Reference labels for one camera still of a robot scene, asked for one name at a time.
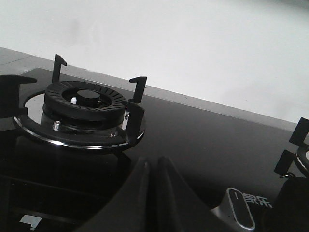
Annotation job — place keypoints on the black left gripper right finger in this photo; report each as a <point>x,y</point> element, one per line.
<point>179,209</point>

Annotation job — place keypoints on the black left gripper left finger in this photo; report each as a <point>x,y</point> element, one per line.
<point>126,211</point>

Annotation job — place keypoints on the left gas burner head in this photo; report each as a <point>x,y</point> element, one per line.
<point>83,108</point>

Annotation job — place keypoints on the black glass gas cooktop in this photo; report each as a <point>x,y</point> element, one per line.
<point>50,188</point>

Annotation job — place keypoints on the silver stove control knob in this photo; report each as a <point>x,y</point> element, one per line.
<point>234,211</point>

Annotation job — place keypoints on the left black pan support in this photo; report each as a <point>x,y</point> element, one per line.
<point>26,114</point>

